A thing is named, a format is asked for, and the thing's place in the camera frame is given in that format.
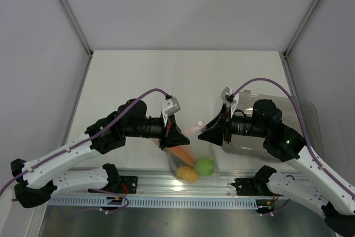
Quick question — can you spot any red meat slice toy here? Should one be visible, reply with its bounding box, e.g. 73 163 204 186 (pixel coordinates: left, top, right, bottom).
168 145 195 167

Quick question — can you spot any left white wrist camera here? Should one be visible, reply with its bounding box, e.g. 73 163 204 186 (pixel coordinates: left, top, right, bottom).
161 95 181 126

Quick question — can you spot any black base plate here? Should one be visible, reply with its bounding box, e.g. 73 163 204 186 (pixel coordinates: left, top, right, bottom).
230 178 277 196
113 176 138 195

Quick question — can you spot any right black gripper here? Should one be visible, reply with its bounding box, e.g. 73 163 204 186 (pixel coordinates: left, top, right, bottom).
198 104 268 147

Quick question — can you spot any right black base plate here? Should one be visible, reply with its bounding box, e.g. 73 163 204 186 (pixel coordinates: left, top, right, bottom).
230 178 277 196

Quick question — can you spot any clear plastic food container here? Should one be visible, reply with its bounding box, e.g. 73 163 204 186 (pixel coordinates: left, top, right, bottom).
216 89 324 163

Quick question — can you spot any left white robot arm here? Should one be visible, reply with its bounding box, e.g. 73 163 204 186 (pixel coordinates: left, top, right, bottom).
11 97 190 209

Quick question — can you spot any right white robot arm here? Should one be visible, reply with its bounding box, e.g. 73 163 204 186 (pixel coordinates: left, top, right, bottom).
198 99 354 236

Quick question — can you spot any white slotted cable duct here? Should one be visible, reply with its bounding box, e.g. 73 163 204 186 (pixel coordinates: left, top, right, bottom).
49 195 258 210

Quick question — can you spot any right aluminium frame post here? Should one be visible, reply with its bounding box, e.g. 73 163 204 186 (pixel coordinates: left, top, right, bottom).
283 0 323 60

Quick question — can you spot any yellow lemon toy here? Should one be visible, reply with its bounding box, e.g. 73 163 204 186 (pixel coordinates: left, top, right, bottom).
175 166 199 183

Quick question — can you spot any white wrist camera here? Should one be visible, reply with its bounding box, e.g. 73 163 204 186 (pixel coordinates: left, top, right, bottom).
220 87 239 118
161 95 181 126

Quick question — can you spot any aluminium frame post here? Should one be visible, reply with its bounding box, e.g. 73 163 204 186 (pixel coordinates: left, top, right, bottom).
283 0 323 60
57 0 93 58

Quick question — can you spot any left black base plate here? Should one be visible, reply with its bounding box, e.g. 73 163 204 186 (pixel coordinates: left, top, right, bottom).
113 176 138 195

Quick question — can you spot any green round fruit toy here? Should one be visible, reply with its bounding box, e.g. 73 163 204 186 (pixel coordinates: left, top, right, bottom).
195 158 215 176

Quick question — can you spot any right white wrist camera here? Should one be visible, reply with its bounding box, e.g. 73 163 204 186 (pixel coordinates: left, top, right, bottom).
220 87 239 118

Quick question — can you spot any left aluminium frame post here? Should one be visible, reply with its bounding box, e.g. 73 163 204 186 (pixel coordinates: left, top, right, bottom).
57 0 93 58

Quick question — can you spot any clear pink zip bag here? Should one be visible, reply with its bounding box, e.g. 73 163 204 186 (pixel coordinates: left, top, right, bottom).
164 120 220 184

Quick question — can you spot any aluminium mounting rail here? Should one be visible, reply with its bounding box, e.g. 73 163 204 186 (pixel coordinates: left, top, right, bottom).
37 169 339 200

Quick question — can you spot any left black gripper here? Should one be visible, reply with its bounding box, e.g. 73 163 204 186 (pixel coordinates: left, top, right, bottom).
125 111 190 150

